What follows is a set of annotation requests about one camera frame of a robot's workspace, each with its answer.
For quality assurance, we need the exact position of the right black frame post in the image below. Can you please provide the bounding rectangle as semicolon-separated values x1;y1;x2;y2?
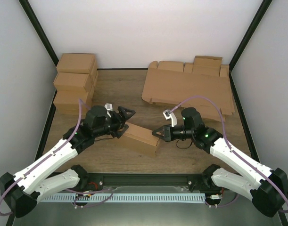
229;0;272;72

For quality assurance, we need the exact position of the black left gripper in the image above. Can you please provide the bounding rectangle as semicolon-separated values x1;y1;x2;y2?
94;107;136;139

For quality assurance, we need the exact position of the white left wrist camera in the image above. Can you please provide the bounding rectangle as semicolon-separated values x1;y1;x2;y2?
104;103;113;118

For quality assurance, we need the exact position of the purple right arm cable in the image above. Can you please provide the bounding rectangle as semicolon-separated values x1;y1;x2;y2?
169;95;288;213

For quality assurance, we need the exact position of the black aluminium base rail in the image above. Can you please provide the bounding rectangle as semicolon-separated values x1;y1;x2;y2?
71;173;222;191

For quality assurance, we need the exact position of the black frame post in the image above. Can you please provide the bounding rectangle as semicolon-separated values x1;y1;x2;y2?
19;0;59;66
229;0;272;72

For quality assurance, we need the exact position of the cardboard box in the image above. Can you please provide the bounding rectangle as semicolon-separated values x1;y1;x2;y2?
56;53;97;74
53;72;99;92
53;85;94;115
117;123;160;157

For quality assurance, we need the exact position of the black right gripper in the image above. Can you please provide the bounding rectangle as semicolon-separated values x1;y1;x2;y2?
153;124;195;142

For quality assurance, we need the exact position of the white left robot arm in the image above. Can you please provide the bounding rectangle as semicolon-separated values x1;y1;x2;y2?
0;104;136;218

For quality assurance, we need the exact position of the light blue slotted cable duct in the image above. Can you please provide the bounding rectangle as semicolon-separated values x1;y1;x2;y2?
43;193;206;204

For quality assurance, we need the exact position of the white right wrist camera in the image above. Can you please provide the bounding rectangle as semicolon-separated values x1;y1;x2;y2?
163;109;177;127

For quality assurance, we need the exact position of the left black frame post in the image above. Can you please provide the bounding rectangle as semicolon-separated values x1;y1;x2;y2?
19;0;59;66

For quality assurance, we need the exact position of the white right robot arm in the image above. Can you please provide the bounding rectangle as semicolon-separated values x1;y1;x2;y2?
152;107;288;218

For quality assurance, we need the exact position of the stack of flat cardboard sheets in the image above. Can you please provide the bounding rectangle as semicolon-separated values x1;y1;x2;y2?
141;61;235;121

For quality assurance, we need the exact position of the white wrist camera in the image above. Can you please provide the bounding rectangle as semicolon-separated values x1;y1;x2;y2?
104;103;113;118
163;109;177;127

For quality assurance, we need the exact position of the upright cardboard sheet at back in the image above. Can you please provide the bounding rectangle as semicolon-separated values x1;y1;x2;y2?
192;56;222;77

